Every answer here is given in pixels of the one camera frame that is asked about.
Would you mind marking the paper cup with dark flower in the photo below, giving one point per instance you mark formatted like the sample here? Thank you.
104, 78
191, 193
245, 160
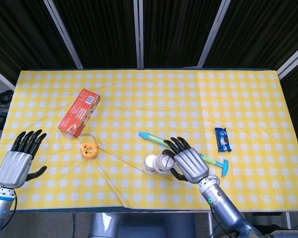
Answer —
149, 163

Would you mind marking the blue snack packet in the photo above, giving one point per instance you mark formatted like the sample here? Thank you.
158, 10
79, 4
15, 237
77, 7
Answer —
223, 140

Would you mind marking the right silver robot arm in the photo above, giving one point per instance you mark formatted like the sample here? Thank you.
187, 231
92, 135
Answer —
218, 203

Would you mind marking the orange snack box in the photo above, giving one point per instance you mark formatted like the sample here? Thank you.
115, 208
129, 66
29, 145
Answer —
77, 111

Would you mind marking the gray partition frame post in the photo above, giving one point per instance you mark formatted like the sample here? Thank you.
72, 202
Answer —
139, 34
212, 33
1, 77
291, 62
63, 34

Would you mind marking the orange tape measure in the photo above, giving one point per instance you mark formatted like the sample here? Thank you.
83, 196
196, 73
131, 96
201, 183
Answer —
89, 151

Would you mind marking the paper cup with line mark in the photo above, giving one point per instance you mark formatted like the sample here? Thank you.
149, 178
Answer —
164, 163

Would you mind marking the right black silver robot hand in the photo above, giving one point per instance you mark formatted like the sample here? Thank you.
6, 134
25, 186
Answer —
191, 166

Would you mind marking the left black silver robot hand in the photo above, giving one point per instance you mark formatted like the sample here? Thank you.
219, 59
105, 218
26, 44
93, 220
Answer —
13, 168

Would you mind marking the yellow checkered tablecloth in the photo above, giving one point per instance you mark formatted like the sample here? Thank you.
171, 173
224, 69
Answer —
149, 94

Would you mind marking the green blue water pump toy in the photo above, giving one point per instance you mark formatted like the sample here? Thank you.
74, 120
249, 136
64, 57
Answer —
154, 139

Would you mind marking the gray robot base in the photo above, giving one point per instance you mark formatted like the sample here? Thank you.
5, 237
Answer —
141, 225

